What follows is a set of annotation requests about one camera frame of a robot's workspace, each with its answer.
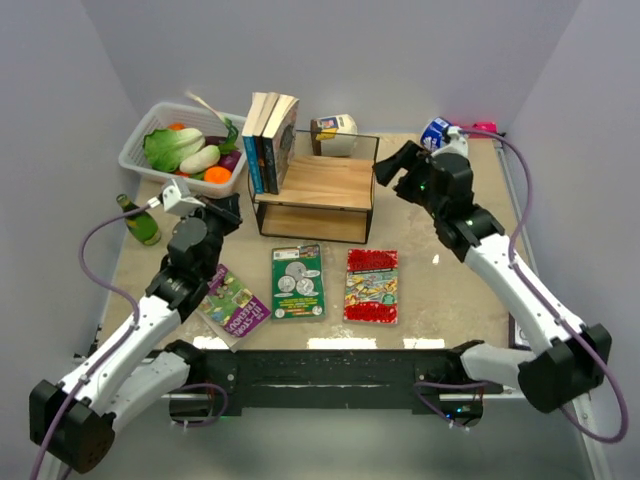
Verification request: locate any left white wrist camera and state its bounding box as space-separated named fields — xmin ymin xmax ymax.
xmin=146 ymin=177 xmax=205 ymax=217

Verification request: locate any green coin book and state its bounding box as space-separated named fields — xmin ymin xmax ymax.
xmin=271 ymin=244 xmax=326 ymax=321

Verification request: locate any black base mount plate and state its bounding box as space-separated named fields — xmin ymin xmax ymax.
xmin=168 ymin=342 xmax=503 ymax=416

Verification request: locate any green glass bottle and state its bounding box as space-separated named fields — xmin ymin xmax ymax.
xmin=116 ymin=193 xmax=161 ymax=246

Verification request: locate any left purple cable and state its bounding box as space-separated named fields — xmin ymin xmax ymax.
xmin=29 ymin=203 xmax=156 ymax=480

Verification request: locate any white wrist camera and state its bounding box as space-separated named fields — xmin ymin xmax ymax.
xmin=146 ymin=177 xmax=205 ymax=217
xmin=431 ymin=126 xmax=469 ymax=158

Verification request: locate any blue 26-storey treehouse book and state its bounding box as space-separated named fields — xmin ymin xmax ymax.
xmin=242 ymin=92 xmax=267 ymax=194

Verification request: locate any toy cabbage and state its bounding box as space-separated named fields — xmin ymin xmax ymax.
xmin=143 ymin=128 xmax=205 ymax=173

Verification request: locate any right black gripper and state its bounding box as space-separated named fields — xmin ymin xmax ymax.
xmin=373 ymin=141 xmax=445 ymax=219

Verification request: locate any toy spring onion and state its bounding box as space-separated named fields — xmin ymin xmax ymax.
xmin=184 ymin=90 xmax=241 ymax=155

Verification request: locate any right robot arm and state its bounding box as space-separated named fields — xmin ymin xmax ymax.
xmin=373 ymin=141 xmax=612 ymax=413

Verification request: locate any white toy radish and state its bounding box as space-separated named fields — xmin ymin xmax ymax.
xmin=179 ymin=145 xmax=221 ymax=175

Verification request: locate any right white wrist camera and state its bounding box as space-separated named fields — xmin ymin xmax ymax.
xmin=431 ymin=126 xmax=469 ymax=158

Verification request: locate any dark Edward Tulane book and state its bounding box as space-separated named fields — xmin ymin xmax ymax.
xmin=253 ymin=92 xmax=279 ymax=193

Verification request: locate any orange toy fruit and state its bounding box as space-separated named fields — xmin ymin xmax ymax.
xmin=203 ymin=166 xmax=232 ymax=185

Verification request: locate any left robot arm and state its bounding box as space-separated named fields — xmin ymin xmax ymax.
xmin=29 ymin=186 xmax=242 ymax=479

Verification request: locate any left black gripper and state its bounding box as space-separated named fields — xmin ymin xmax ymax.
xmin=182 ymin=192 xmax=243 ymax=278

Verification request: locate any wood and wire shelf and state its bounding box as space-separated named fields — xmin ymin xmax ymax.
xmin=246 ymin=130 xmax=380 ymax=244

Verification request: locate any purple 117-storey treehouse book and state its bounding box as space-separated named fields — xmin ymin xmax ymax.
xmin=196 ymin=264 xmax=271 ymax=351

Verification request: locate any Little Women book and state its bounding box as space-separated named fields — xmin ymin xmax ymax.
xmin=262 ymin=94 xmax=299 ymax=195

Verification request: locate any red patterned book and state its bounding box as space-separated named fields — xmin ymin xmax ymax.
xmin=343 ymin=249 xmax=399 ymax=325

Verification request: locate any white plastic basket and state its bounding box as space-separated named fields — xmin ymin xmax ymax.
xmin=119 ymin=102 xmax=246 ymax=198

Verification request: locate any pink stapler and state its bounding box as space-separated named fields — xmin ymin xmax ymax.
xmin=467 ymin=122 xmax=498 ymax=138

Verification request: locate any white cartoon mug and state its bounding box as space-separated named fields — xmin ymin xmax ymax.
xmin=310 ymin=114 xmax=358 ymax=157

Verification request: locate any purple toy eggplant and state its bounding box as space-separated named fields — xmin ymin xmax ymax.
xmin=218 ymin=150 xmax=242 ymax=172

